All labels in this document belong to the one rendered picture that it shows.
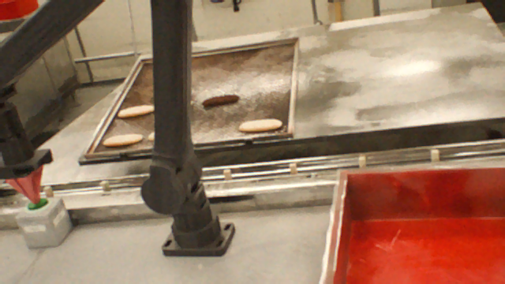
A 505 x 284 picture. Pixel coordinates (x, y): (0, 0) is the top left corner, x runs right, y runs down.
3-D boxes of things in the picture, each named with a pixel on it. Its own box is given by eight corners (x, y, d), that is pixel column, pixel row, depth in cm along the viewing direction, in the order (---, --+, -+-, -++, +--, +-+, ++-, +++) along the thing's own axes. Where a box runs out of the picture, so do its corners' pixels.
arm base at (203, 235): (161, 255, 96) (223, 256, 93) (150, 218, 93) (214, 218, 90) (178, 229, 104) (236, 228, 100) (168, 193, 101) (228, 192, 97)
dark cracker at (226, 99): (200, 108, 136) (200, 104, 135) (202, 100, 139) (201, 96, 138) (239, 102, 134) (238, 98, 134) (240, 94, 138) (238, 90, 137)
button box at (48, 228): (29, 263, 108) (10, 218, 104) (48, 240, 115) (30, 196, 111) (66, 261, 107) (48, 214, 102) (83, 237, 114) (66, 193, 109)
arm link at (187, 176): (198, 222, 92) (208, 205, 97) (185, 170, 88) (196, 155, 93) (151, 221, 95) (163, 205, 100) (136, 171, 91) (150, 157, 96)
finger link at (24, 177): (39, 211, 102) (22, 168, 98) (6, 214, 104) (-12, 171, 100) (56, 192, 108) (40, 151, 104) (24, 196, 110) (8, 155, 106)
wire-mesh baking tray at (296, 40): (85, 159, 127) (83, 155, 126) (141, 63, 167) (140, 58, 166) (293, 138, 117) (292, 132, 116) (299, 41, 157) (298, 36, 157)
